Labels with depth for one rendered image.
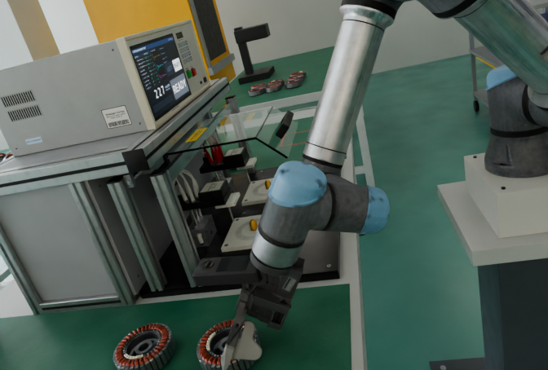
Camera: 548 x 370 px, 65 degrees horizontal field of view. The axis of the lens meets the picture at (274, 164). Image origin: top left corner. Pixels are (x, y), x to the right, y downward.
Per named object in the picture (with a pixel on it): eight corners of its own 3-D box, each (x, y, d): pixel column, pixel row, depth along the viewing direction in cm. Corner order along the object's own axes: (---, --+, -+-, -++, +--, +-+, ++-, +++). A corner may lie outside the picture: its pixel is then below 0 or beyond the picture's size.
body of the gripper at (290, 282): (278, 336, 69) (301, 279, 64) (228, 318, 69) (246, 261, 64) (285, 303, 76) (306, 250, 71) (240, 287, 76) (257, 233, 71)
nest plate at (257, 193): (295, 178, 140) (294, 173, 140) (290, 199, 126) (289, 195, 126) (251, 184, 143) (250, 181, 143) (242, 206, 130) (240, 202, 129)
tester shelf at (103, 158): (231, 89, 146) (227, 76, 145) (149, 169, 85) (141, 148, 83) (117, 113, 156) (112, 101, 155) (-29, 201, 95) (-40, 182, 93)
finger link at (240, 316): (234, 349, 66) (253, 292, 67) (224, 345, 66) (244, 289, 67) (236, 342, 70) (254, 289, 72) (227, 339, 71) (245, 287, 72)
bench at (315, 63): (367, 113, 443) (355, 41, 417) (382, 196, 275) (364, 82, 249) (265, 133, 468) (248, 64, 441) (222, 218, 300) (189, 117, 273)
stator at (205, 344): (266, 330, 82) (262, 314, 80) (254, 380, 72) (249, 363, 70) (212, 333, 84) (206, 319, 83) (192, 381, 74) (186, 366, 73)
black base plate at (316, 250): (341, 161, 149) (339, 156, 148) (339, 279, 91) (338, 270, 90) (214, 182, 159) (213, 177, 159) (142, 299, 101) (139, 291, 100)
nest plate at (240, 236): (286, 214, 118) (285, 210, 118) (279, 245, 104) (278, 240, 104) (235, 222, 121) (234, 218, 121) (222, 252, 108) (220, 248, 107)
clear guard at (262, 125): (298, 123, 112) (293, 102, 110) (288, 158, 91) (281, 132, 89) (184, 145, 120) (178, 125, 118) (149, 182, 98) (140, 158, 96)
